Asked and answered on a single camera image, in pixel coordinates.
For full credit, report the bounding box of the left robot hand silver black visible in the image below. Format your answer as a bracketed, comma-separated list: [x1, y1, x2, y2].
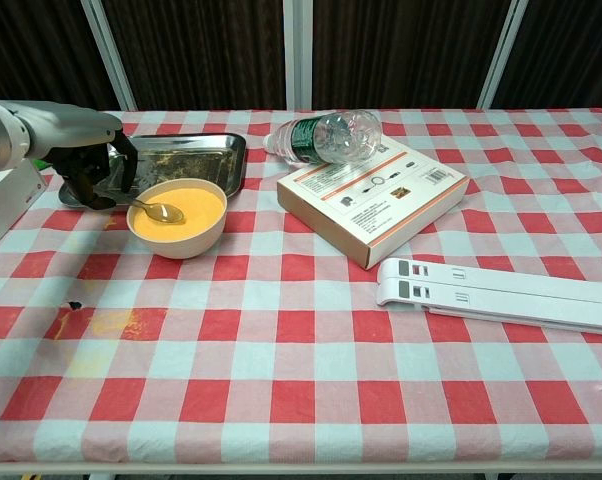
[0, 99, 139, 211]

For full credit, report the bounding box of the metal spoon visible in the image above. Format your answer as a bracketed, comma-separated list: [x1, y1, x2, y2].
[113, 197, 187, 225]

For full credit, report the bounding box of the yellow round bowl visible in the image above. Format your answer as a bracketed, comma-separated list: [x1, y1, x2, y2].
[126, 178, 229, 260]

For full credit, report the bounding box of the dark brown curtain panel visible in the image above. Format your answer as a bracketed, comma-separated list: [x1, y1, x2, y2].
[493, 0, 602, 110]
[103, 0, 287, 111]
[0, 0, 110, 112]
[312, 0, 515, 110]

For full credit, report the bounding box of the small white box pliers print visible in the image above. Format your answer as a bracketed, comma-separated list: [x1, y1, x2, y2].
[0, 159, 45, 249]

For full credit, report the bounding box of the rectangular stainless steel tray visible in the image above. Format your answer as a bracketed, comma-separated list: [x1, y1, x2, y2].
[58, 132, 248, 210]

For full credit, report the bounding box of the clear plastic water bottle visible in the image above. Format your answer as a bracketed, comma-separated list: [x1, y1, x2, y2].
[263, 109, 384, 166]

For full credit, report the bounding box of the white orange cardboard product box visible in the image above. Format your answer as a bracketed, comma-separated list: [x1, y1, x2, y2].
[276, 137, 471, 271]

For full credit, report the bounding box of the red white checkered tablecloth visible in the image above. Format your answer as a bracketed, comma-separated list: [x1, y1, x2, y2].
[0, 107, 602, 466]

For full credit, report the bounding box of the white folded laptop stand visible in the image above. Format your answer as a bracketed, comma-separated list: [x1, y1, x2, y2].
[376, 257, 602, 337]

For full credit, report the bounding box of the white partition frame post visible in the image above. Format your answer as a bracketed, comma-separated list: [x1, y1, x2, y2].
[282, 0, 315, 110]
[79, 0, 138, 111]
[475, 0, 531, 110]

